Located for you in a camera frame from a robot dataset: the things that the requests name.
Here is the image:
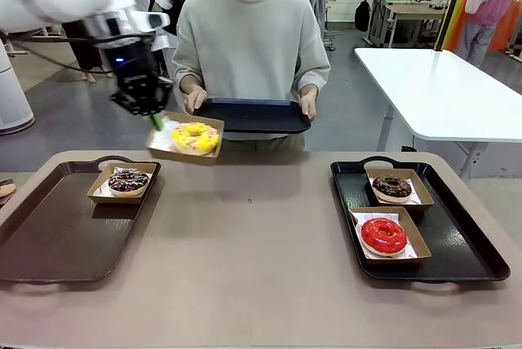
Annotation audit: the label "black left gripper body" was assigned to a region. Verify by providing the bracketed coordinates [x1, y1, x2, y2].
[101, 41, 158, 95]

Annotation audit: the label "white printed paper liner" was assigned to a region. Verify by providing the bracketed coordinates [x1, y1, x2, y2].
[352, 210, 426, 261]
[154, 119, 180, 150]
[368, 177, 423, 205]
[95, 166, 155, 198]

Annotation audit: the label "yellow sprinkled donut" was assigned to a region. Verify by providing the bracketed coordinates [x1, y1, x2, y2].
[170, 121, 220, 157]

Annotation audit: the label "brown cardboard food box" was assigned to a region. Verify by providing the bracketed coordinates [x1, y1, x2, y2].
[364, 167, 435, 212]
[348, 205, 432, 265]
[146, 111, 226, 166]
[86, 162, 158, 205]

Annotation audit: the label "purple sprinkled chocolate donut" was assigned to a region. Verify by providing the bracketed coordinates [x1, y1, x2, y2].
[108, 168, 150, 197]

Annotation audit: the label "small black serving tray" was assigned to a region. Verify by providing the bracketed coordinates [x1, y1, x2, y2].
[192, 98, 312, 135]

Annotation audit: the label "chocolate chip glazed donut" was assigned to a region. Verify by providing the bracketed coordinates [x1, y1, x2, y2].
[371, 175, 413, 204]

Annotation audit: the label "red glazed donut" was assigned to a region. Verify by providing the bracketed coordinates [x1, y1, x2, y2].
[361, 218, 408, 258]

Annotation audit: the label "person's right forearm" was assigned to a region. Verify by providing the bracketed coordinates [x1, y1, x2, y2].
[172, 46, 206, 93]

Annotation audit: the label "large brown serving tray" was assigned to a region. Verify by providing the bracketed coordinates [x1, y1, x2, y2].
[0, 155, 162, 287]

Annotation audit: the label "large black serving tray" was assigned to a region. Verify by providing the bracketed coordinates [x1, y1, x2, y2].
[330, 156, 511, 285]

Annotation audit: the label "person's right hand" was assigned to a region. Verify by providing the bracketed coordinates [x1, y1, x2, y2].
[184, 87, 208, 116]

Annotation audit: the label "person's left hand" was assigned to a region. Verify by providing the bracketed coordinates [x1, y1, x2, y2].
[299, 86, 318, 121]

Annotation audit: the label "mannequin blue top black pants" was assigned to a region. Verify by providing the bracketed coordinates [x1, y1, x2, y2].
[60, 18, 113, 83]

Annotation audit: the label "person in beige sweater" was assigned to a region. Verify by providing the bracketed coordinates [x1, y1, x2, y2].
[171, 0, 332, 153]

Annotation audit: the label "white cylindrical air purifier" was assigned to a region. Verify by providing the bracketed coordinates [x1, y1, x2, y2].
[0, 41, 36, 135]

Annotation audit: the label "black backpack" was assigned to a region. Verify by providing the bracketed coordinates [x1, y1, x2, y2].
[354, 0, 371, 33]

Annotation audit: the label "white background workbench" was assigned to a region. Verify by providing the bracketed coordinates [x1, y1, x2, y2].
[365, 0, 448, 48]

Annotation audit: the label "white side table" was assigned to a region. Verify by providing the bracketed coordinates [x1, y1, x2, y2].
[353, 46, 522, 181]

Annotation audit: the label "black slanted pole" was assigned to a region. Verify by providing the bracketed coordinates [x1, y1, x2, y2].
[435, 0, 472, 52]

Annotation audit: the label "orange hanging fabric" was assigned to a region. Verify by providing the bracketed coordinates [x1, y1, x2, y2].
[446, 0, 522, 52]

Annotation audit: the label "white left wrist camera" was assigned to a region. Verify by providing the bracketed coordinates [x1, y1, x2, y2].
[132, 12, 171, 34]

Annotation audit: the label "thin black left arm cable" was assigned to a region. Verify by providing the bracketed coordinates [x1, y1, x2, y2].
[0, 32, 122, 79]

